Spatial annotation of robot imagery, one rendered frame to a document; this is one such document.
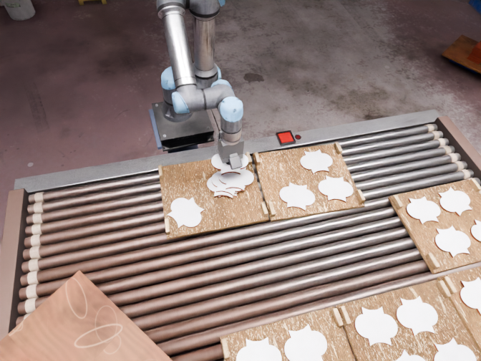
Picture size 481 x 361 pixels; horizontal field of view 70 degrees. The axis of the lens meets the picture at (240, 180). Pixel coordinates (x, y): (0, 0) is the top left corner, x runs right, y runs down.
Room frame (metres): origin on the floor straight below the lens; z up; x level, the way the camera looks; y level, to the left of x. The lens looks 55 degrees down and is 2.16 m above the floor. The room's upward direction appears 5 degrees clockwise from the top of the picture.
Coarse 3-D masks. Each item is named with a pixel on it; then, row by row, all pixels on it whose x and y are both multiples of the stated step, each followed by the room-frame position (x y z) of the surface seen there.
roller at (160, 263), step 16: (480, 192) 0.91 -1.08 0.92; (384, 208) 0.78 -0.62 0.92; (320, 224) 0.68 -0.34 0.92; (336, 224) 0.69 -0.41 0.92; (352, 224) 0.70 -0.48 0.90; (240, 240) 0.58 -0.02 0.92; (256, 240) 0.59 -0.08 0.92; (272, 240) 0.59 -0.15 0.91; (176, 256) 0.49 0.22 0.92; (192, 256) 0.50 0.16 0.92; (208, 256) 0.51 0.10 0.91; (96, 272) 0.41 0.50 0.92; (112, 272) 0.41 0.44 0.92; (128, 272) 0.42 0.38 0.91; (144, 272) 0.43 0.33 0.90; (32, 288) 0.33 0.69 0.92; (48, 288) 0.34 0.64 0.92
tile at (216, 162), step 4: (216, 156) 0.87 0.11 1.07; (244, 156) 0.88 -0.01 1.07; (212, 160) 0.85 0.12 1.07; (216, 160) 0.85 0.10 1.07; (220, 160) 0.85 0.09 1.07; (244, 160) 0.86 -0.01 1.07; (212, 164) 0.83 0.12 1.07; (216, 164) 0.83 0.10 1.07; (220, 164) 0.83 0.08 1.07; (224, 164) 0.83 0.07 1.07; (244, 164) 0.84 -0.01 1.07; (216, 168) 0.81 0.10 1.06; (220, 168) 0.81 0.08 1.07; (224, 168) 0.81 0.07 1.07; (228, 168) 0.81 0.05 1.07; (236, 168) 0.82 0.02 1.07; (240, 168) 0.82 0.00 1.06; (224, 172) 0.79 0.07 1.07; (228, 172) 0.80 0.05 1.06; (232, 172) 0.80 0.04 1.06; (236, 172) 0.80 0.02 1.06
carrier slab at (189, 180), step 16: (208, 160) 0.95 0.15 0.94; (176, 176) 0.85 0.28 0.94; (192, 176) 0.85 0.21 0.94; (208, 176) 0.86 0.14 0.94; (176, 192) 0.77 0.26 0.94; (192, 192) 0.77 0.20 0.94; (208, 192) 0.78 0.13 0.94; (240, 192) 0.79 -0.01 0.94; (256, 192) 0.80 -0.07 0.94; (208, 208) 0.70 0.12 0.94; (224, 208) 0.71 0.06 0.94; (240, 208) 0.71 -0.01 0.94; (256, 208) 0.72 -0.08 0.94; (176, 224) 0.62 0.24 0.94; (208, 224) 0.63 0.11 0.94; (224, 224) 0.63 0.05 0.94; (240, 224) 0.64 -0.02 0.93
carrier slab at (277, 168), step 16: (272, 160) 0.98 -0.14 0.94; (288, 160) 0.98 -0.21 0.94; (336, 160) 1.01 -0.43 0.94; (272, 176) 0.89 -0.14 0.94; (288, 176) 0.90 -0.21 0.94; (304, 176) 0.90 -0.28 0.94; (320, 176) 0.91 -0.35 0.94; (336, 176) 0.92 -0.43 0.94; (272, 192) 0.81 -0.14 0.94; (288, 208) 0.73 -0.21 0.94; (320, 208) 0.74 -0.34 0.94; (336, 208) 0.75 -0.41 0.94; (352, 208) 0.76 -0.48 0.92
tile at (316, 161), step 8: (304, 152) 1.04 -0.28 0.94; (312, 152) 1.04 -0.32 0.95; (320, 152) 1.04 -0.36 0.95; (304, 160) 0.98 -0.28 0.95; (312, 160) 0.99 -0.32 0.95; (320, 160) 0.99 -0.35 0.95; (328, 160) 1.00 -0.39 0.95; (304, 168) 0.95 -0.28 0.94; (312, 168) 0.94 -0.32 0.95; (320, 168) 0.95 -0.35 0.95
